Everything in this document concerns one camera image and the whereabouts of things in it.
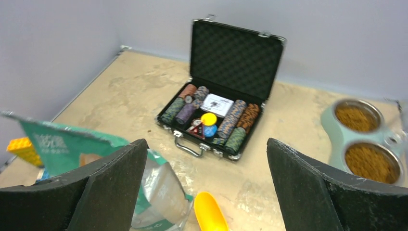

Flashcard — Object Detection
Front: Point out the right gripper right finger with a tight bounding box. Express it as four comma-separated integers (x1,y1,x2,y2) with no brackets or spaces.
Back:
267,138,408,231

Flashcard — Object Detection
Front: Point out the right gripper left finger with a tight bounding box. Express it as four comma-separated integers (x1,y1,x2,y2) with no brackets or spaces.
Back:
0,139,148,231

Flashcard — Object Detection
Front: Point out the green pet food bag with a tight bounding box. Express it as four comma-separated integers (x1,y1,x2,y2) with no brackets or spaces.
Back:
0,111,193,231

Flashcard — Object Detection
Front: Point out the yellow plastic scoop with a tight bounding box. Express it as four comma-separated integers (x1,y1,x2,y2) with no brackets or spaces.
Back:
193,192,229,231

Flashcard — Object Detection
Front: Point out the double steel pet bowl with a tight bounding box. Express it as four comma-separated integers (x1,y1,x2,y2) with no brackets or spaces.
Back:
320,98,408,187

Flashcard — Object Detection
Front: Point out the toy brick block stack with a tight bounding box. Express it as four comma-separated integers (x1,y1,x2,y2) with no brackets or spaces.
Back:
7,137,50,182

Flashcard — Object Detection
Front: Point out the black poker chip case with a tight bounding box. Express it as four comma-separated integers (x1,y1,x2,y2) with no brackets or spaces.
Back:
155,14,286,161

